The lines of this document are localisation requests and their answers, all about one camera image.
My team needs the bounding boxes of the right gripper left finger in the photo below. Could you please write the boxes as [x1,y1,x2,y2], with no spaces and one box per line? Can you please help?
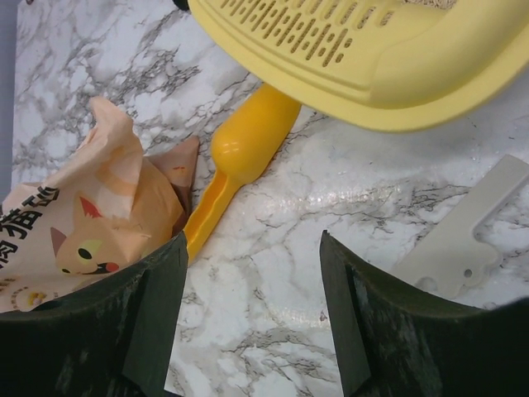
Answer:
[1,234,188,396]

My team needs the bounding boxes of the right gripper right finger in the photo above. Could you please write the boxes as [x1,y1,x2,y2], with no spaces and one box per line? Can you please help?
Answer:
[320,232,528,396]

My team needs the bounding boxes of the white bag sealing clip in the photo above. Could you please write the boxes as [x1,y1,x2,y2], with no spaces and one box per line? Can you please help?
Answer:
[392,155,528,299]

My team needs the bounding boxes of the pink cat litter bag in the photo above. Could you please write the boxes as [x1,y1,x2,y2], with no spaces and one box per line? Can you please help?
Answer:
[1,97,199,313]

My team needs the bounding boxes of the yellow litter scoop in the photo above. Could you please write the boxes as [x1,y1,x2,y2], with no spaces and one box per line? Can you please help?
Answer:
[183,84,302,261]

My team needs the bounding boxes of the yellow litter box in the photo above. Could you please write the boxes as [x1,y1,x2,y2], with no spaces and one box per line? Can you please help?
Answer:
[189,0,528,132]

